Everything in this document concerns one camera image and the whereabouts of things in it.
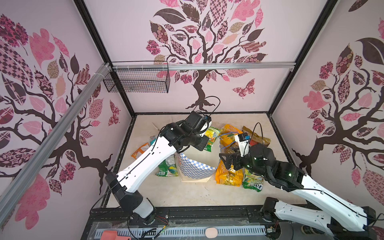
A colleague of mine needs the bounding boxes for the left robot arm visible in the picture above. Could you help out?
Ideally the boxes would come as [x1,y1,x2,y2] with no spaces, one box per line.
[106,111,212,225]

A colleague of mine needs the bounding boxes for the green yellow snack bag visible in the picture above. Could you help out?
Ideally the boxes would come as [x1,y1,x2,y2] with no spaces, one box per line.
[243,169,264,192]

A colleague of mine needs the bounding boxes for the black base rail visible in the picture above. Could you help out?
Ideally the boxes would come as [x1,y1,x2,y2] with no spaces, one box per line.
[80,203,341,240]

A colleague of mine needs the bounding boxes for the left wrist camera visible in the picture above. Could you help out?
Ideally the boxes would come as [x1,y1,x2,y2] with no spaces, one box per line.
[199,115,212,135]

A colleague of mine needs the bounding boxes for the aluminium rail back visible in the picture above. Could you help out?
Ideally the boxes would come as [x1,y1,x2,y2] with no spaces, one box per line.
[113,62,296,71]

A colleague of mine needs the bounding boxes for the blue checkered paper bag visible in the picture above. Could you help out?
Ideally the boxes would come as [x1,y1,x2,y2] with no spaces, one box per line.
[178,153,217,183]

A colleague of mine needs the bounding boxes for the aluminium rail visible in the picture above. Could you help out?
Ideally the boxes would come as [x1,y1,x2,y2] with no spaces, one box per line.
[1,63,111,225]
[113,62,296,71]

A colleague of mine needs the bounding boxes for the yellow orange snack bag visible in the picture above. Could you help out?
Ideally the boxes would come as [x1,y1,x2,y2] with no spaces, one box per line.
[219,124,243,148]

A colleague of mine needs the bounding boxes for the yellow chips bag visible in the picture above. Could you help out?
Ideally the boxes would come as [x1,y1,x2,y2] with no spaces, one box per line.
[215,160,244,187]

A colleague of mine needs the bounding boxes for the grey cable duct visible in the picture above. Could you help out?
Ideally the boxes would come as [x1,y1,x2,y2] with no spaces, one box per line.
[114,226,266,239]

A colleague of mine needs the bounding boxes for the gold candy bag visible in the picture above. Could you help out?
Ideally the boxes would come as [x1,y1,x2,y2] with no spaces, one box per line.
[242,126,271,147]

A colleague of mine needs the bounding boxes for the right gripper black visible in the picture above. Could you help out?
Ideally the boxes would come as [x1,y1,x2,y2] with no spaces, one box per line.
[218,146,268,180]

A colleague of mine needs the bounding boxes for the black wire basket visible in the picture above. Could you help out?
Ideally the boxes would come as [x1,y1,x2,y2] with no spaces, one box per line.
[104,60,171,94]

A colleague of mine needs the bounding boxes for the aluminium rail left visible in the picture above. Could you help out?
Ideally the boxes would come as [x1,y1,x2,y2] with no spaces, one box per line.
[1,63,111,225]

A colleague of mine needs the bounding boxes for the orange green snack box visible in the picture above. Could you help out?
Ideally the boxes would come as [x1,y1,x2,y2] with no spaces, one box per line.
[131,143,150,160]

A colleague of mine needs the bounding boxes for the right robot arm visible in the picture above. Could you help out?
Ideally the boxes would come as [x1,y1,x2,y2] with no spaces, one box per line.
[219,144,377,240]

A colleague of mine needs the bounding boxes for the teal white snack bag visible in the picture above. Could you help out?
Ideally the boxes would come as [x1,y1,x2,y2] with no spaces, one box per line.
[150,136,157,146]

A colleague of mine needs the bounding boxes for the green yellow candy bag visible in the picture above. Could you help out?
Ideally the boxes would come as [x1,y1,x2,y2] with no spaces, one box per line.
[204,127,222,152]

